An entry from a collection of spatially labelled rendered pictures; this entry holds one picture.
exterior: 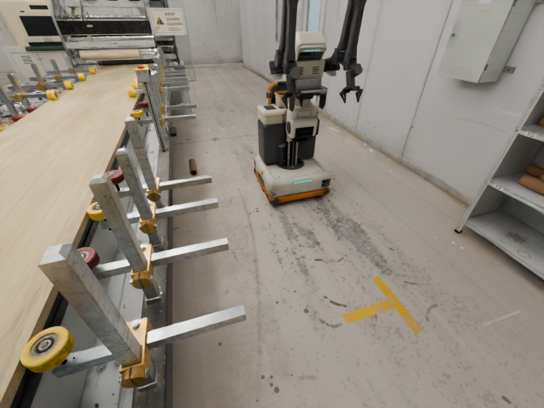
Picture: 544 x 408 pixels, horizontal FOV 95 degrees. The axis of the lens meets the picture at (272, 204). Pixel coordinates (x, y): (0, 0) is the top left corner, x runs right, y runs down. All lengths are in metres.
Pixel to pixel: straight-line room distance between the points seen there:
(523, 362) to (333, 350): 0.99
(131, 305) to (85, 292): 0.58
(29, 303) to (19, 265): 0.17
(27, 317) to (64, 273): 0.36
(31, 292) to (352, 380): 1.35
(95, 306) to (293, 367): 1.17
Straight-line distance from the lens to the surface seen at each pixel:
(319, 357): 1.58
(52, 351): 0.73
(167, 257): 0.87
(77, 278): 0.49
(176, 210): 1.06
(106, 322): 0.58
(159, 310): 0.94
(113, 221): 0.73
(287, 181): 2.28
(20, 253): 1.04
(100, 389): 0.98
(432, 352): 1.79
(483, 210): 2.72
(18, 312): 0.86
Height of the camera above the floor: 1.44
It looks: 36 degrees down
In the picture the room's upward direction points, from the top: straight up
